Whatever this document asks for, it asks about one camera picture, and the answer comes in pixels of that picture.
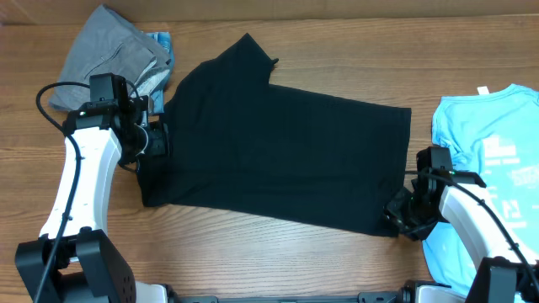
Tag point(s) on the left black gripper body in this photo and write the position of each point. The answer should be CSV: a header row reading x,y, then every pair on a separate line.
x,y
157,140

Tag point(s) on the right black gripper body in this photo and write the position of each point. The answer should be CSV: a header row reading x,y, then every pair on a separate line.
x,y
401,209

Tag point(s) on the black t-shirt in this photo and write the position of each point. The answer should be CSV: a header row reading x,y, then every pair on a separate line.
x,y
241,143

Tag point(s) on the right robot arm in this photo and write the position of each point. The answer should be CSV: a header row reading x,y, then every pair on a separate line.
x,y
440,193

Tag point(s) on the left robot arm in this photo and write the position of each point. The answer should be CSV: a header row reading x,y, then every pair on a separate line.
x,y
73,259

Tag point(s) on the folded blue jeans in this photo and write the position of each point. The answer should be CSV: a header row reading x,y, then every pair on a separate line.
x,y
161,71

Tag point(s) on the folded grey shorts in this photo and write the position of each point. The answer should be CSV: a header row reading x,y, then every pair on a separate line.
x,y
108,43

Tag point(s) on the light blue t-shirt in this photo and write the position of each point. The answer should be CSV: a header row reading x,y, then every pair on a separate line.
x,y
496,136

